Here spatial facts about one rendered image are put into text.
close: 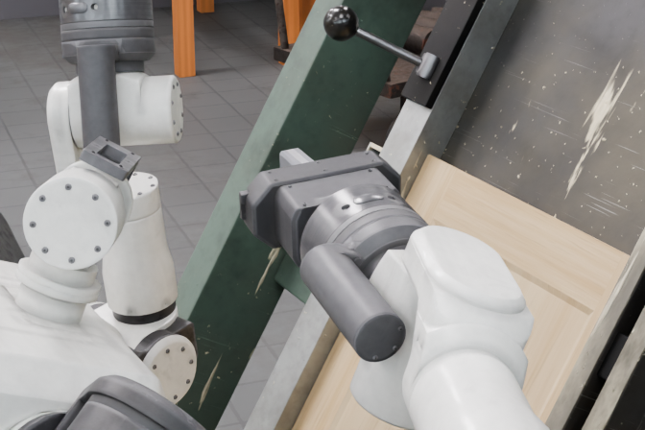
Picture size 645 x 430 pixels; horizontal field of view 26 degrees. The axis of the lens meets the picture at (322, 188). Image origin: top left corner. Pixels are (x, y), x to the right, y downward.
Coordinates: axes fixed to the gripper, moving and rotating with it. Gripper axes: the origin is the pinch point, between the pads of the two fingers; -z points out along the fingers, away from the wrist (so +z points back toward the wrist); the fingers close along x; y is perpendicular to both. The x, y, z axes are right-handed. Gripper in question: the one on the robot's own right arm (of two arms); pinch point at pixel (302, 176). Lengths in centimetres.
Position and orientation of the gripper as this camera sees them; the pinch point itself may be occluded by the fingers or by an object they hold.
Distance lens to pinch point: 109.3
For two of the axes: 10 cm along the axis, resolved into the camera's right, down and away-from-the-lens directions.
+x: -9.3, 1.9, -3.1
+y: 0.2, 8.9, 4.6
